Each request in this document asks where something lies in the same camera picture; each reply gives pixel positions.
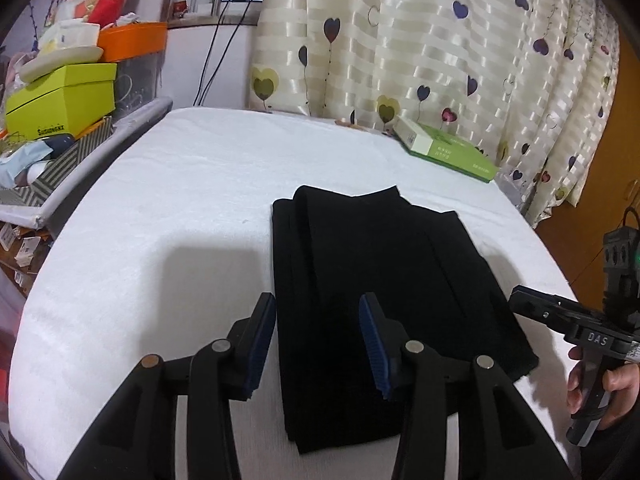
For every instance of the right hand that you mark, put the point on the right hand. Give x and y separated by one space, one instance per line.
622 384

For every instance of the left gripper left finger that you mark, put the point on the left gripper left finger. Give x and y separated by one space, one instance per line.
250 339

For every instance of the striped grey box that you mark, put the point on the striped grey box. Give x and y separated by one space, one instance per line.
57 170

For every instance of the white bed cover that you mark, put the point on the white bed cover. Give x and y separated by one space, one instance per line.
172 245

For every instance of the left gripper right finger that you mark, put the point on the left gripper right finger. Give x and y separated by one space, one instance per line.
384 339

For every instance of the black pants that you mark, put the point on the black pants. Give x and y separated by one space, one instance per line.
329 250

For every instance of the white bowl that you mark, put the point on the white bowl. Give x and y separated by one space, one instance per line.
46 63

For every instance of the lime green shoe box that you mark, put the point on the lime green shoe box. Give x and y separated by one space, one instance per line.
67 100

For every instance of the heart pattern curtain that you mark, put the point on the heart pattern curtain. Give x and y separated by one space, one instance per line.
529 83

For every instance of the green white flat box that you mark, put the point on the green white flat box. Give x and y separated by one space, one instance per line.
444 149

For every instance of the grey side shelf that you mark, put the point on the grey side shelf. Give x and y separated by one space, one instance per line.
73 188

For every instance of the orange lid storage box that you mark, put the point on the orange lid storage box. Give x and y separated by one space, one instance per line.
137 49

